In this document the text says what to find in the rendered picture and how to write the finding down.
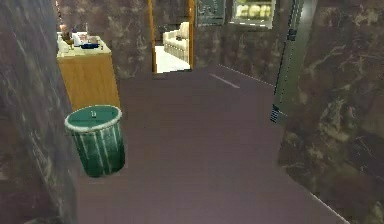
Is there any orange wooden door frame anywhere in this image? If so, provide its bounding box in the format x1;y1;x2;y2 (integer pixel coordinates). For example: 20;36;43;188
147;0;196;75

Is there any cream sofa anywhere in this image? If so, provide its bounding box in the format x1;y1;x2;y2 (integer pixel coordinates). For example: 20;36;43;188
162;21;190;63

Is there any dark framed picture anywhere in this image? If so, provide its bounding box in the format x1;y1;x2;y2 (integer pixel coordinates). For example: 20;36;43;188
195;0;227;28

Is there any grey-green room door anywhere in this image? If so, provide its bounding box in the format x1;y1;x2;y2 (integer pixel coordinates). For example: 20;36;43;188
269;0;319;125

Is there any white box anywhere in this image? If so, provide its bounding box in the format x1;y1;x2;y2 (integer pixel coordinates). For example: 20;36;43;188
71;31;90;47

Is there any green striped bin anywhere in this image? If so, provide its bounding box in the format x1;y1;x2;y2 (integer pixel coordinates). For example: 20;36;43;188
64;104;127;178

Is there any pale framed picture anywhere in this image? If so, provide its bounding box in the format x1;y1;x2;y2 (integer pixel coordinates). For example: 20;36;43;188
230;0;277;30

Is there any brown figurine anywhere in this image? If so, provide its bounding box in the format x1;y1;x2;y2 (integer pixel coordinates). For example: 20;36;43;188
59;23;76;51

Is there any wooden cabinet with pale top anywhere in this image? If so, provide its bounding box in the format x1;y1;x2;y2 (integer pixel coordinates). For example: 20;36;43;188
55;31;122;112

